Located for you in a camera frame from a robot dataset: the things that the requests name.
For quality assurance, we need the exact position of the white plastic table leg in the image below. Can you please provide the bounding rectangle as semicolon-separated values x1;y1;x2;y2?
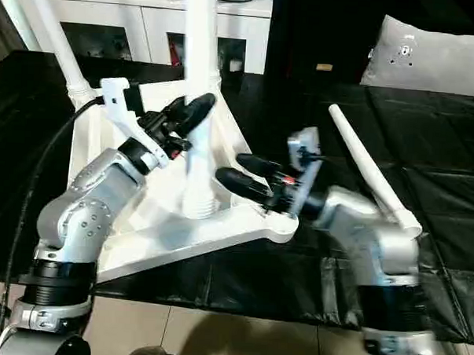
322;104;429;238
17;0;98;110
175;0;229;222

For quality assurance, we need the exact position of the white plastic table top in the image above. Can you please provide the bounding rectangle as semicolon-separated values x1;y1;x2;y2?
63;71;307;291

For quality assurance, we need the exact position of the white glass-door cabinet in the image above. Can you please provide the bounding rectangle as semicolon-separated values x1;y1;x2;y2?
10;0;274;76

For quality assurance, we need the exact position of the black work mat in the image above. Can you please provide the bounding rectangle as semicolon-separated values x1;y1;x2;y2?
0;48;474;346

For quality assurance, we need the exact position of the grey white pillow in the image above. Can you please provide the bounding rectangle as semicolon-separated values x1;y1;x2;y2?
358;13;474;99

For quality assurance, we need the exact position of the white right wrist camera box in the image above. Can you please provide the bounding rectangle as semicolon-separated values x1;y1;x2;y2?
284;126;325;218

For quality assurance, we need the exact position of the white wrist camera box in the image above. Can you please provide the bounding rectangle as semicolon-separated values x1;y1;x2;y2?
284;126;325;218
95;76;162;169

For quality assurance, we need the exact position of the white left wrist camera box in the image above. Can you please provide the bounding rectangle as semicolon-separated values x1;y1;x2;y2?
95;76;162;169

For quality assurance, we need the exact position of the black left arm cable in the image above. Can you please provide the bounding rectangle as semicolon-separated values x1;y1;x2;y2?
0;91;105;333

